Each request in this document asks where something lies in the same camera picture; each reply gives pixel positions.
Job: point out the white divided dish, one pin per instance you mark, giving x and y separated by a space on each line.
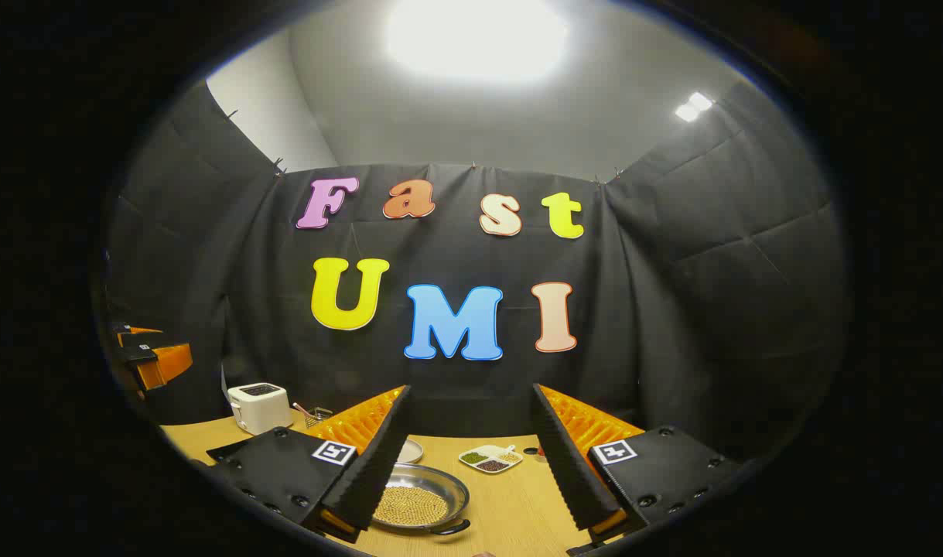
510 449

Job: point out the small ceiling light panel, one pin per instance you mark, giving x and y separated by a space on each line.
694 107

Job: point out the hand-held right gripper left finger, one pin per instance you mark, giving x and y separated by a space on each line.
374 464

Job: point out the pink straw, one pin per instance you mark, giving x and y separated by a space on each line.
301 409

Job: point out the pile of green mung beans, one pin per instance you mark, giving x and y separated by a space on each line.
473 458

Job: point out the pile of soybeans in pot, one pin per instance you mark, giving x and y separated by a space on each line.
411 507

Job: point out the large ceiling light panel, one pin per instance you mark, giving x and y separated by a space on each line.
475 39

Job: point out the black backdrop cloth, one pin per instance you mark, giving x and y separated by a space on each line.
672 309

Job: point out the stainless steel pot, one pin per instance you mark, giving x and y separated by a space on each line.
432 480

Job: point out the white round plate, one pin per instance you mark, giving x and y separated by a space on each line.
411 452

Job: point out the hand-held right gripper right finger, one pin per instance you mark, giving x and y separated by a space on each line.
568 464

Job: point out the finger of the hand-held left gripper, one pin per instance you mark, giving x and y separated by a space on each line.
165 365
142 331

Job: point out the pile of dark red beans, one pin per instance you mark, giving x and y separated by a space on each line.
492 466

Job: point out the white toaster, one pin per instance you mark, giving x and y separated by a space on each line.
258 406

